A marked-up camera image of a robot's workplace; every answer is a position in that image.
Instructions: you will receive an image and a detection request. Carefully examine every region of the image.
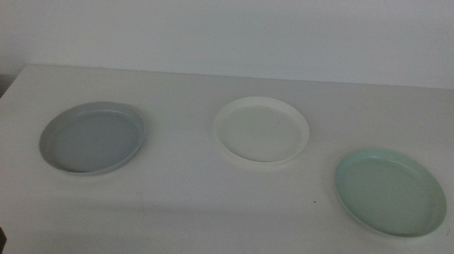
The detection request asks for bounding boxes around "grey shallow bowl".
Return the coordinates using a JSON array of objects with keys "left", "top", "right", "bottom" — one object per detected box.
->
[{"left": 37, "top": 97, "right": 149, "bottom": 180}]

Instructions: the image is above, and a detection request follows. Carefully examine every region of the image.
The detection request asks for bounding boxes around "white shallow bowl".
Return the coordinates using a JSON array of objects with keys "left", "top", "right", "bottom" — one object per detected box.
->
[{"left": 211, "top": 93, "right": 313, "bottom": 167}]

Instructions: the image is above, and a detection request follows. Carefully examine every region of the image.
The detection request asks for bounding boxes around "pale green shallow bowl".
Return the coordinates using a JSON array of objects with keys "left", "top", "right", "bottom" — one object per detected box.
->
[{"left": 330, "top": 145, "right": 452, "bottom": 241}]

